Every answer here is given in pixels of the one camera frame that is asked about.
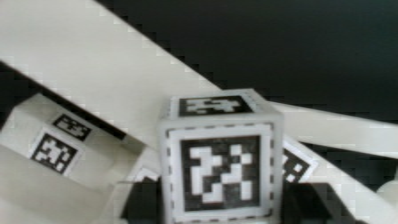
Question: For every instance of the white chair leg with tag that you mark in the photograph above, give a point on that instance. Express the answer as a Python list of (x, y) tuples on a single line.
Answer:
[(222, 156)]

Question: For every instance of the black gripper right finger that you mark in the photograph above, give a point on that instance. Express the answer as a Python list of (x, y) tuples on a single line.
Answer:
[(314, 205)]

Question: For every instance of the white chair backrest part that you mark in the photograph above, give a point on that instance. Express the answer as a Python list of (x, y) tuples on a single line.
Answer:
[(76, 48)]

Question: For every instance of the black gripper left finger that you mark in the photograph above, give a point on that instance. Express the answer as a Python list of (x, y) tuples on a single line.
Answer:
[(143, 208)]

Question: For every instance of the white small chair post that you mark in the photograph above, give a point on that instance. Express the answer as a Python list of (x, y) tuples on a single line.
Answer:
[(389, 192)]

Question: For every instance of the white tagged nut cube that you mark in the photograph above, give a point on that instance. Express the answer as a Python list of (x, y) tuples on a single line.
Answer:
[(300, 161)]

